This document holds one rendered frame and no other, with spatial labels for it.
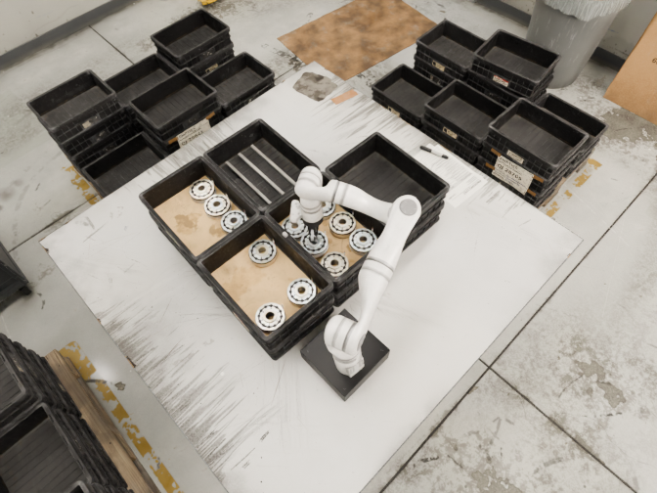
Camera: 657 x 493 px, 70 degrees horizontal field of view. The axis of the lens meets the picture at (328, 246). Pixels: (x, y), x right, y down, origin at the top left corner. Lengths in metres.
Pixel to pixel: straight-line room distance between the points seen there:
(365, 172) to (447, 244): 0.45
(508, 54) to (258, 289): 2.16
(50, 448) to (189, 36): 2.43
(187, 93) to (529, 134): 1.92
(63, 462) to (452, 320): 1.60
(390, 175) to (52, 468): 1.76
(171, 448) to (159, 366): 0.74
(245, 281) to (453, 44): 2.26
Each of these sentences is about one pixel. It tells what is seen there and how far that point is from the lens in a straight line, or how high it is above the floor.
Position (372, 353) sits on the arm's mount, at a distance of 1.64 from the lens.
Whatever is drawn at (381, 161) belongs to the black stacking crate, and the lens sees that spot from 2.01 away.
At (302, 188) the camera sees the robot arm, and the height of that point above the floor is 1.21.
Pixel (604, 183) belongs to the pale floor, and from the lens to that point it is 3.38.
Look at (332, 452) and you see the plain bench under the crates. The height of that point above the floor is 0.70.
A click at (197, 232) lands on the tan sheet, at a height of 0.83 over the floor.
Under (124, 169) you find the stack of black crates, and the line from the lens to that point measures 3.00.
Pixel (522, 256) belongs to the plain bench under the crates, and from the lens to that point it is 2.01.
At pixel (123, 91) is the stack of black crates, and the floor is 0.38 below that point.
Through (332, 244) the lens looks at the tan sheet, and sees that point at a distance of 1.76.
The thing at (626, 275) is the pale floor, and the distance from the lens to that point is 3.05.
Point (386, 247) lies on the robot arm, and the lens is 1.38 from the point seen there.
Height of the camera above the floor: 2.34
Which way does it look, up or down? 59 degrees down
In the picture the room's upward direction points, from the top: 4 degrees counter-clockwise
